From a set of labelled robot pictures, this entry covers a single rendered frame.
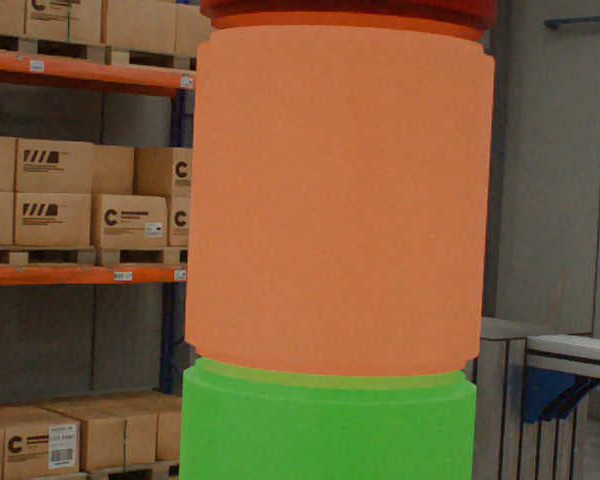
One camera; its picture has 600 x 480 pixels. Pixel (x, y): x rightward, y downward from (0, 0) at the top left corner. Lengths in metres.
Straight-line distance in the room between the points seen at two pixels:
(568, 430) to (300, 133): 1.94
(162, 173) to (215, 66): 9.39
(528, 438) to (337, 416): 1.85
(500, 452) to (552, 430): 0.12
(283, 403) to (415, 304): 0.03
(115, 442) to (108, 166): 2.04
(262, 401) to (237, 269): 0.02
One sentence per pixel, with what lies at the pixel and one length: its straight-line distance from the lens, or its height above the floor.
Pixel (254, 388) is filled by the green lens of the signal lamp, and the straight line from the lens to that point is 0.20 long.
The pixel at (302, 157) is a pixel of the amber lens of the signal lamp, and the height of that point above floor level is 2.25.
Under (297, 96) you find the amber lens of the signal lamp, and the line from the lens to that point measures 0.20.
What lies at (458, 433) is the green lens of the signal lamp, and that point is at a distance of 0.21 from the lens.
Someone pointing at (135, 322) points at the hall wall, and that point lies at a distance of 10.98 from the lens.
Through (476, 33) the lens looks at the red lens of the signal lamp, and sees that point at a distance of 0.22.
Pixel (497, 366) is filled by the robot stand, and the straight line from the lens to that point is 1.97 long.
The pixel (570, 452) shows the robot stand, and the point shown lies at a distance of 2.14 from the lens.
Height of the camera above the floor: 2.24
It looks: 3 degrees down
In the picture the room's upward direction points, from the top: 3 degrees clockwise
